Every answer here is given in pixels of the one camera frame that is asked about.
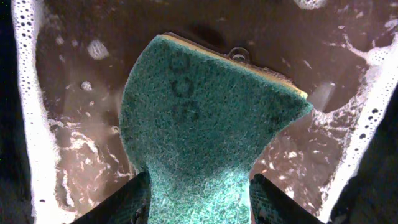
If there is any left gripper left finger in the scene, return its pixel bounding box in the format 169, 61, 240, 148
71, 172, 151, 224

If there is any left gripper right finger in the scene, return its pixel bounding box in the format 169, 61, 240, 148
249, 174, 322, 224

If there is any green yellow sponge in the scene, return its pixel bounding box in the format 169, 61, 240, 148
119, 34, 312, 224

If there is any black rectangular water tray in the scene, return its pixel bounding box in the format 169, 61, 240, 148
4, 0, 397, 223

